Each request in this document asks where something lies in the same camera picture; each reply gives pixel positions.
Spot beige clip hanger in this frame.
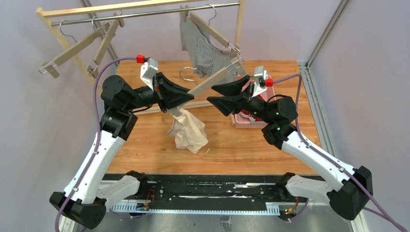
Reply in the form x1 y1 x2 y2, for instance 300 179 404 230
38 27 103 78
177 57 246 109
180 0 245 57
87 18 125 78

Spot cream underwear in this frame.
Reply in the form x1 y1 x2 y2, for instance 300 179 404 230
166 108 208 154

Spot red underwear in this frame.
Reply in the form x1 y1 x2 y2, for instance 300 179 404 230
239 110 262 122

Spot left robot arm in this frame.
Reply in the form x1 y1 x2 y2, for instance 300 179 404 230
49 72 194 229

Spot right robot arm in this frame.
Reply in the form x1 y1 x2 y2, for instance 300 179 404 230
208 75 373 220

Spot striped grey underwear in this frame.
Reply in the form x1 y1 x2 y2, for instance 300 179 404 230
179 14 237 85

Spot empty beige clip hanger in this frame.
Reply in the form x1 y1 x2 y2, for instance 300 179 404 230
38 27 103 78

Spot pink plastic basket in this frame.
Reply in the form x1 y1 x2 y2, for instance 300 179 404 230
230 75 275 129

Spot wooden clothes rack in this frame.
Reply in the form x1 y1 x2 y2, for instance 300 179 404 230
36 0 245 78

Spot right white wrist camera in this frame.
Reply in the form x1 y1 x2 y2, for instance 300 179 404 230
251 66 268 97

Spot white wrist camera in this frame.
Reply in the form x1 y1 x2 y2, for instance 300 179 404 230
251 66 268 97
140 58 158 90

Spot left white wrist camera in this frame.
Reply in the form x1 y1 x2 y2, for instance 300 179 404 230
140 58 158 90

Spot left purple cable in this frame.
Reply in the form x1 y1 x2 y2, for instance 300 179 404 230
54 55 146 232

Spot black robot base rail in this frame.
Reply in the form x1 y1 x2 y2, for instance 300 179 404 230
105 173 337 216

